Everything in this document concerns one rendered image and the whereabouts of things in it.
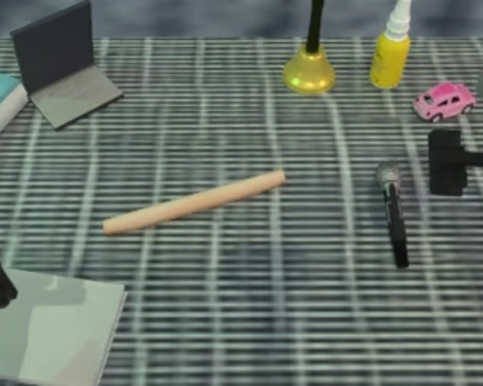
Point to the black microphone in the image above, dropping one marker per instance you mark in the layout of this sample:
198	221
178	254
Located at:
395	219

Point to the grey green cover book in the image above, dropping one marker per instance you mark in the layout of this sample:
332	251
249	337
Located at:
52	325

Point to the light wooden round stick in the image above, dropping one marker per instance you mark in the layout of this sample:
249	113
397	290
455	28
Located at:
193	202

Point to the dark grey open laptop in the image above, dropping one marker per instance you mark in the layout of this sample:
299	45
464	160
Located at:
60	68

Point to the yellow bottle white nozzle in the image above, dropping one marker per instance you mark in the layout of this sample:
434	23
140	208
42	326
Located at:
389	56

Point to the black mallet hammer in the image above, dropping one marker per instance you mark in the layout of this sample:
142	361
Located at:
447	161

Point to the pink toy car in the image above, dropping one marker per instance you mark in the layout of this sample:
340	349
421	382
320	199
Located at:
444	100

